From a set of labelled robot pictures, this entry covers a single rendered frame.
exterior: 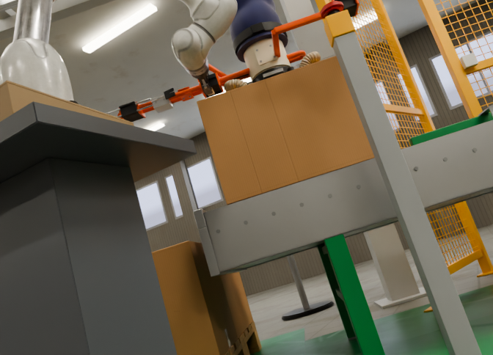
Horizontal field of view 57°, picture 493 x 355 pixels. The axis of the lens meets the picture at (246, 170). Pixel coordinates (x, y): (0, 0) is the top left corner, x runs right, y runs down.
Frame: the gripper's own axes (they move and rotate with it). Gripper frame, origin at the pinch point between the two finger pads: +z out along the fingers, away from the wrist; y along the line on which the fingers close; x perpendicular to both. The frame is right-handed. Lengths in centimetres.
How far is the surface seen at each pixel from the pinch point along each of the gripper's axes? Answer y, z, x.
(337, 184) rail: 60, -34, 32
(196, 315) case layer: 86, -19, -24
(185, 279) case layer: 73, -19, -25
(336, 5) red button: 13, -53, 47
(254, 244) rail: 70, -34, 3
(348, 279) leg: 88, -34, 26
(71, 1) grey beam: -202, 176, -112
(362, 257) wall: 97, 781, 132
